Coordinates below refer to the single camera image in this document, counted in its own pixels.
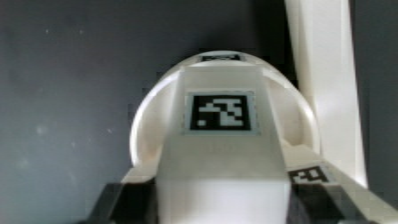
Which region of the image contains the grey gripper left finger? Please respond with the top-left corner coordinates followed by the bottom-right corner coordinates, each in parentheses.
top-left (84, 183), bottom-right (125, 224)

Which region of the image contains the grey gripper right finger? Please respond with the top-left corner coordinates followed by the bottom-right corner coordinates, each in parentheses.
top-left (326, 185), bottom-right (374, 224)

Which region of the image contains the white stool leg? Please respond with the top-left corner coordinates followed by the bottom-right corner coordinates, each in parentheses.
top-left (121, 166), bottom-right (157, 184)
top-left (157, 67), bottom-right (290, 224)
top-left (283, 145), bottom-right (398, 224)

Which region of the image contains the white round stool seat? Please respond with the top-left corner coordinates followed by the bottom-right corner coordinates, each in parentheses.
top-left (130, 51), bottom-right (320, 171)

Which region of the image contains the white L-shaped wall fixture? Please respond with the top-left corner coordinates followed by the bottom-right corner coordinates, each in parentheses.
top-left (285, 0), bottom-right (368, 187)

